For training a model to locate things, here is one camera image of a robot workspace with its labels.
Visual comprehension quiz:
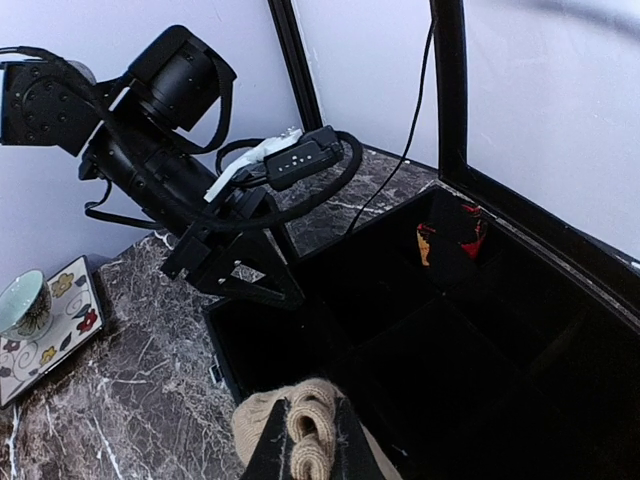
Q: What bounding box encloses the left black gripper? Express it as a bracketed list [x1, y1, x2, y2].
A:
[159, 189, 306, 312]

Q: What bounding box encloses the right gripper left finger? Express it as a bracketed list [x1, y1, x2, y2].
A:
[242, 399, 293, 480]

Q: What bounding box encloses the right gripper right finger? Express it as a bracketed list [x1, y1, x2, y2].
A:
[332, 397, 384, 480]

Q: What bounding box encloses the tan brown sock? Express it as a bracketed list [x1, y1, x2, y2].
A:
[232, 378, 401, 479]

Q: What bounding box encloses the argyle red orange black sock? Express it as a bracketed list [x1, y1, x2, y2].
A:
[416, 196, 488, 288]

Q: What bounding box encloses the black display case glass lid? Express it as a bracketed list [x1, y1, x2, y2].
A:
[207, 1, 639, 479]

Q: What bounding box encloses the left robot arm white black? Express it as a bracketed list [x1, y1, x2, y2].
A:
[1, 25, 304, 310]

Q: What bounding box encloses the floral patterned mat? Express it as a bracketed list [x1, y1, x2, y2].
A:
[1, 255, 106, 409]

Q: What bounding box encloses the pale green bowl on mat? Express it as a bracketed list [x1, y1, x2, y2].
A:
[1, 269, 52, 341]

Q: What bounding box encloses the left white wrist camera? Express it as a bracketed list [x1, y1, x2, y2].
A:
[204, 126, 344, 203]

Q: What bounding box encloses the left black frame post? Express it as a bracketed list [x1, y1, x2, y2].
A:
[267, 0, 323, 131]

